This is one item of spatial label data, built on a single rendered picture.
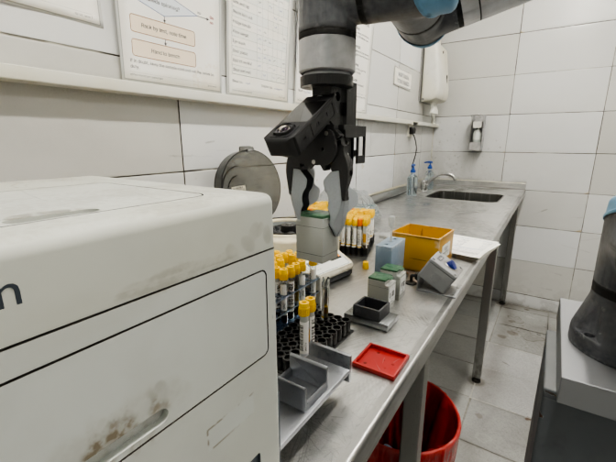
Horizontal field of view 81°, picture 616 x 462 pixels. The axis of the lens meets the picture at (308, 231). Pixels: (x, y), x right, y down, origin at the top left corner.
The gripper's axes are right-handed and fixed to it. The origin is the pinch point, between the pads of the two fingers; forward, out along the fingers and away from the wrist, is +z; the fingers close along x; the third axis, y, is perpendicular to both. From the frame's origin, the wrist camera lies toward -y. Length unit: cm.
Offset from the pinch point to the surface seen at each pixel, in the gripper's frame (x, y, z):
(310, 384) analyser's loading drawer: -5.4, -8.9, 18.1
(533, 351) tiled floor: -21, 193, 110
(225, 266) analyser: -10.1, -25.4, -3.3
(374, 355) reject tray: -6.4, 7.2, 21.9
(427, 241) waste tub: 0, 49, 13
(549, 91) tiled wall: -5, 259, -44
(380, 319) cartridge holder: -3.2, 16.2, 20.4
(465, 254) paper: -5, 69, 21
